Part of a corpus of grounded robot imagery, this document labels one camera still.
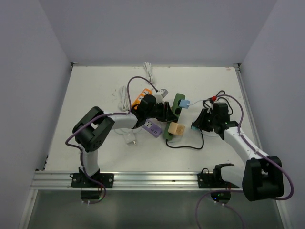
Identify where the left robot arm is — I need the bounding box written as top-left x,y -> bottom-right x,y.
68,94 -> 181,188

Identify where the white cord bundle orange strip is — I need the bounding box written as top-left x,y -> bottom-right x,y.
143,62 -> 156,86

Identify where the orange power strip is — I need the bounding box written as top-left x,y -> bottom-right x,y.
132,88 -> 152,110

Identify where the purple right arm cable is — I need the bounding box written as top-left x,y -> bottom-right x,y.
195,94 -> 295,229

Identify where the green power strip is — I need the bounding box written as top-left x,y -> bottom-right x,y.
163,93 -> 185,141

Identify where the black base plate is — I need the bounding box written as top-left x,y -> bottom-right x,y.
197,173 -> 239,189
69,172 -> 114,188

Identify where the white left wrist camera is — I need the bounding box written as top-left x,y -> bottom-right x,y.
154,89 -> 168,104

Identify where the aluminium front rail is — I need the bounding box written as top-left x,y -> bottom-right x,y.
30,171 -> 241,191

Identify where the white cord bundle purple strip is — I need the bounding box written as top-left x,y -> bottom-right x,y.
118,86 -> 130,112

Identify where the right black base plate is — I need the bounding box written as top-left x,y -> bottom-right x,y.
197,173 -> 239,189

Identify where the purple power strip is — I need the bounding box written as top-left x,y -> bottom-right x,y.
142,119 -> 162,138

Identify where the light blue charger plug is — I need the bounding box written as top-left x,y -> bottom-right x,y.
179,100 -> 190,109

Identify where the black power cord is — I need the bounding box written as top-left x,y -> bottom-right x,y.
165,89 -> 234,151

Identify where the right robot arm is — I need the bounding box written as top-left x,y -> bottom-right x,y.
191,102 -> 284,201

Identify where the beige cube adapter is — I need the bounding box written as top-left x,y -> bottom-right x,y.
168,122 -> 185,136

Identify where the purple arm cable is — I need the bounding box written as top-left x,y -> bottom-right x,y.
195,94 -> 295,229
65,76 -> 159,206

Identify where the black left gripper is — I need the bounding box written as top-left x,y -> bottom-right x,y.
145,101 -> 177,122

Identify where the white charger plug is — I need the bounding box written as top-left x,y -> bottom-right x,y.
123,132 -> 136,145

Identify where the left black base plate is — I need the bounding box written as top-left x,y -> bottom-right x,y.
69,172 -> 114,188

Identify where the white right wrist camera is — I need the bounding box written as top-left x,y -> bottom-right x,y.
209,96 -> 219,113

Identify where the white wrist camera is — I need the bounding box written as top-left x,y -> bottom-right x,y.
154,89 -> 168,104
209,96 -> 219,113

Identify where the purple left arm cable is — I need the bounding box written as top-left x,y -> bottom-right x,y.
65,76 -> 159,206

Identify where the dark teal charger plug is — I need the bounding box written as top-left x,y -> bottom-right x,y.
191,125 -> 199,130

